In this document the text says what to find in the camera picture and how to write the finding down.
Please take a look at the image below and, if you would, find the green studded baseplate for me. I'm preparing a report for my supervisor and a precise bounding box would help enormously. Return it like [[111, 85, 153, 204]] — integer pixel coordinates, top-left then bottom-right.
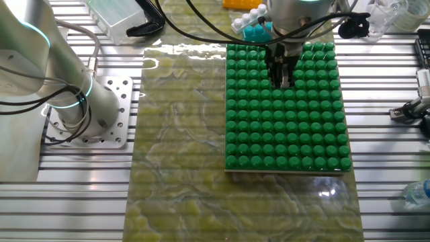
[[224, 40, 353, 175]]

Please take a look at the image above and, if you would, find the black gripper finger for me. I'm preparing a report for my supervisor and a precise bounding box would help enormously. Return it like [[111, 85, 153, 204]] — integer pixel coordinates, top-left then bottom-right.
[[282, 64, 296, 88], [269, 64, 284, 87]]

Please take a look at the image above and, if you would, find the clear water bottle blue cap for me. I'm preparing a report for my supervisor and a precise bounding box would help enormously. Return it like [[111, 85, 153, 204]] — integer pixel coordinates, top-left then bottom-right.
[[402, 179, 430, 208]]

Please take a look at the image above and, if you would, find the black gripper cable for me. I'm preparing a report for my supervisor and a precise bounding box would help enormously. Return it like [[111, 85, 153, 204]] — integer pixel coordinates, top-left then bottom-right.
[[184, 0, 271, 45], [153, 0, 372, 46]]

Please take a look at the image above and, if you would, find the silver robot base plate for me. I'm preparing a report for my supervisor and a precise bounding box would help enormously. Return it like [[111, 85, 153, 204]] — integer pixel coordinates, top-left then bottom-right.
[[42, 75, 134, 150]]

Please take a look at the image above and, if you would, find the teal four-stud block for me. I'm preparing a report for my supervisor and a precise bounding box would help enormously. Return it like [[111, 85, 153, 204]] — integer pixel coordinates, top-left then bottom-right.
[[241, 22, 273, 44]]

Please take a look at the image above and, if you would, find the clear tape roll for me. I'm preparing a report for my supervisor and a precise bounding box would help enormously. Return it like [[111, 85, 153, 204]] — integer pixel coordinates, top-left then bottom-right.
[[392, 0, 430, 33]]

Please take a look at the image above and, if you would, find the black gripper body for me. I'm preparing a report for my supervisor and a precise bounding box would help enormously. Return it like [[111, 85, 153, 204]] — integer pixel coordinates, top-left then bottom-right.
[[265, 42, 304, 68]]

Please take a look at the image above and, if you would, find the grey base cable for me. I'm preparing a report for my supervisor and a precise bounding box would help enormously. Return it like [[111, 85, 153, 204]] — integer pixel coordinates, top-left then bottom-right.
[[55, 18, 101, 80]]

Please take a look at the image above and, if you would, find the metal camera bracket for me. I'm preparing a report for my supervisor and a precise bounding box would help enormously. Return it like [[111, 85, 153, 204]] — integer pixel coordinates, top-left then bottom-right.
[[388, 96, 430, 122]]

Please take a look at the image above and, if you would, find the black base cable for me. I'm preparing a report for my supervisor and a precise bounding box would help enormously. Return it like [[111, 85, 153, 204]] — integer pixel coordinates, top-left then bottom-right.
[[0, 83, 93, 146]]

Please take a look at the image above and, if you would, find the black C-clamp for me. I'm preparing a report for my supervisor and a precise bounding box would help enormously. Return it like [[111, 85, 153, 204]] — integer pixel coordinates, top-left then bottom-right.
[[126, 0, 166, 38]]

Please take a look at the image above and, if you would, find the black keyboard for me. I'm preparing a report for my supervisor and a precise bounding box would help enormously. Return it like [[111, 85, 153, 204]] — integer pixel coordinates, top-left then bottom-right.
[[415, 29, 430, 70]]

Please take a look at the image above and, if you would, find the yellow-orange four-stud block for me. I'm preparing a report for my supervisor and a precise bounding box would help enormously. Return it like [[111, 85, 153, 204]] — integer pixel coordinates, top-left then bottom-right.
[[222, 0, 263, 10]]

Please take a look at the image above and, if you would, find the white four-stud block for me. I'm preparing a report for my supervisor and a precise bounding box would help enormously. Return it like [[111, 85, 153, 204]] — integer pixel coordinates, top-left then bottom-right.
[[230, 3, 269, 34]]

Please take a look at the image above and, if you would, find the green marble pattern mat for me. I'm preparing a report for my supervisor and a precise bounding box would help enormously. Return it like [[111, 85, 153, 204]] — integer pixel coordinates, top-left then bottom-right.
[[122, 0, 366, 242]]

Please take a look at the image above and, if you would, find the clear plastic cup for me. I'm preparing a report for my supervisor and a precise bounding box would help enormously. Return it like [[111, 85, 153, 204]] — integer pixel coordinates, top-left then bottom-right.
[[365, 0, 409, 43]]

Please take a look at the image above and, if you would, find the translucent plastic box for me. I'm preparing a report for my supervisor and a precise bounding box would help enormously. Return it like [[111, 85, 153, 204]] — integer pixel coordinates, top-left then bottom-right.
[[83, 0, 148, 46]]

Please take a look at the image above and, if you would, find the black cable connector bundle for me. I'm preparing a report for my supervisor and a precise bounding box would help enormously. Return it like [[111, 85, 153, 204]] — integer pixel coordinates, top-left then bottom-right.
[[338, 16, 370, 40]]

